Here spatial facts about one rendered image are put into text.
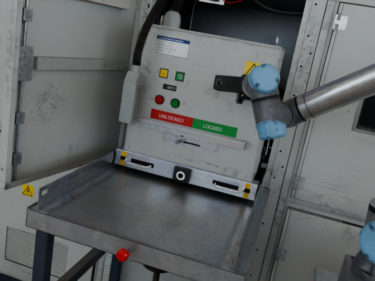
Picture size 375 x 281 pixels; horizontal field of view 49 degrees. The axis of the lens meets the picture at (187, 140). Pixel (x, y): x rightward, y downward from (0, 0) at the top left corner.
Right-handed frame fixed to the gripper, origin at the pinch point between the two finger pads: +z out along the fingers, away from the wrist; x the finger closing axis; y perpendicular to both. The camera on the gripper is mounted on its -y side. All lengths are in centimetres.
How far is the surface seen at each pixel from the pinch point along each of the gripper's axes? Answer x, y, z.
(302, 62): 16.8, 23.5, 12.5
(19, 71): -8, -65, -19
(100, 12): 21, -51, 9
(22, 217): -68, -84, 63
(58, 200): -43, -48, -15
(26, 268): -94, -79, 69
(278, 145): -14.2, 21.9, 21.7
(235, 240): -44.4, 3.8, -21.5
